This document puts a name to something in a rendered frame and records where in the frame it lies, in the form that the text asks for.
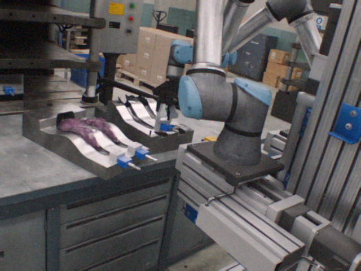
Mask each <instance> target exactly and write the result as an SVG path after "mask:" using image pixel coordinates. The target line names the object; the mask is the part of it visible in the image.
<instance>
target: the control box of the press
mask: <svg viewBox="0 0 361 271"><path fill-rule="evenodd" d="M143 2H144V0H105V2H104V10H103V18H104V19H105V20H106V28H105V29H102V35H101V40H100V49H99V52H100V53H102V54H103V56H104V58H105V64H104V77H103V78H108V79H111V80H115V71H116V61H117V59H118V57H119V56H120V55H126V54H127V53H129V54H135V53H136V52H137V47H138V38H139V30H140V21H141V15H142V7H143ZM93 7H94V0H91V2H90V10H89V16H92V14H93ZM90 35H91V27H88V35H87V43H86V48H88V49H89V46H90ZM113 88H114V87H110V88H105V89H103V90H101V91H100V92H99V93H98V94H99V99H98V101H99V102H101V103H103V104H104V105H108V101H109V100H113Z"/></svg>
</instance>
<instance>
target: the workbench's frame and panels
mask: <svg viewBox="0 0 361 271"><path fill-rule="evenodd" d="M176 162H177V160H176V159H175V160H171V161H166V162H162V163H157V164H152V165H148V166H145V167H140V170H138V169H135V168H134V169H129V170H127V171H124V172H122V173H120V174H118V175H116V176H115V177H113V178H111V179H109V180H107V181H106V180H103V179H102V178H100V177H94V178H89V179H85V180H81V181H76V182H71V183H66V184H63V185H59V186H54V187H49V188H46V189H42V190H37V191H30V192H27V193H22V194H17V195H13V196H8V197H4V198H0V271H164V269H165V266H167V265H169V264H172V263H174V262H176V261H178V260H180V259H183V258H185V257H187V256H189V255H192V254H193V253H195V252H196V251H198V250H200V249H202V248H204V247H206V246H208V245H210V244H213V243H215V242H216V241H215V240H214V239H212V238H211V237H210V236H209V235H207V234H206V233H205V232H204V231H203V230H202V229H200V228H198V227H197V226H196V225H195V224H194V223H193V222H192V221H191V220H190V219H188V218H187V217H186V216H185V215H184V214H183V213H182V208H183V202H184V200H183V199H182V198H181V197H179V196H178V195H177V189H178V183H179V178H180V174H181V172H180V171H179V170H178V169H177V168H176V167H175V165H176Z"/></svg>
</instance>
